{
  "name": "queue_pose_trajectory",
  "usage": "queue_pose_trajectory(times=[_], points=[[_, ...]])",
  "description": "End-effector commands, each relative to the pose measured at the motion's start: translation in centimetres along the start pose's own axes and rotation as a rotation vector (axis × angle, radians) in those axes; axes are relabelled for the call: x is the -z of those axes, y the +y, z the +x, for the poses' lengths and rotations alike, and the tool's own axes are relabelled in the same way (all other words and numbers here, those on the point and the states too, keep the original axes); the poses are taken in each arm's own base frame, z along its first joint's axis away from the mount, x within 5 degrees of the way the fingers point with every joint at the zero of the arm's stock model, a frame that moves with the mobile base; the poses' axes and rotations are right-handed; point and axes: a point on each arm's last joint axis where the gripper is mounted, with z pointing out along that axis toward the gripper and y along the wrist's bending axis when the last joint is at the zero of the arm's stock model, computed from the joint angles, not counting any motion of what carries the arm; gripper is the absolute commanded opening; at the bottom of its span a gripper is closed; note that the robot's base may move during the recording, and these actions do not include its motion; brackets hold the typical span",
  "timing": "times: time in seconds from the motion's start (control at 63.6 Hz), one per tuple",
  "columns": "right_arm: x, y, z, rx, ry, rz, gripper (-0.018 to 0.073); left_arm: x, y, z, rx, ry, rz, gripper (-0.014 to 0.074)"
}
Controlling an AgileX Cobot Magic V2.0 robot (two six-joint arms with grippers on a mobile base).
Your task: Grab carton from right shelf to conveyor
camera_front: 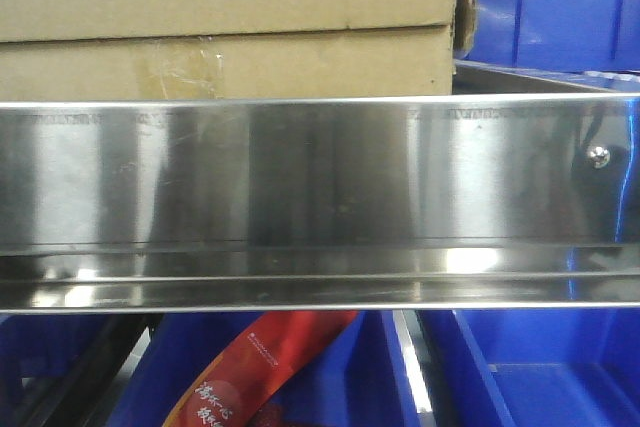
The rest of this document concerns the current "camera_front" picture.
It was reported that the brown cardboard carton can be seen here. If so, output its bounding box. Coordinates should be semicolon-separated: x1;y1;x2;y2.
1;0;476;101

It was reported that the blue plastic bin lower middle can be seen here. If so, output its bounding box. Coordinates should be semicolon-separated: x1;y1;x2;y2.
106;311;427;426

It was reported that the blue plastic bin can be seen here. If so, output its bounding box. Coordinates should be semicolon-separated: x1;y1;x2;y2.
454;0;639;93
420;308;639;426
106;311;427;426
1;314;107;426

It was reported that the red snack bag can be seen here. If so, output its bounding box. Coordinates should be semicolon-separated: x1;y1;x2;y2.
163;310;358;426

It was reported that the blue plastic bin lower right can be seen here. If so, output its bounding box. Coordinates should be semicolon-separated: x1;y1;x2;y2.
420;308;639;426

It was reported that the blue plastic bin upper right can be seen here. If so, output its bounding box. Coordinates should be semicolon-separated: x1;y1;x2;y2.
454;0;639;93

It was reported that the blue plastic bin lower left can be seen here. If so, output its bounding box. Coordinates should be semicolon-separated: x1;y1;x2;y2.
1;314;107;426

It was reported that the stainless steel shelf rail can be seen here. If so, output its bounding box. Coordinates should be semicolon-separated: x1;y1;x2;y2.
1;62;639;313

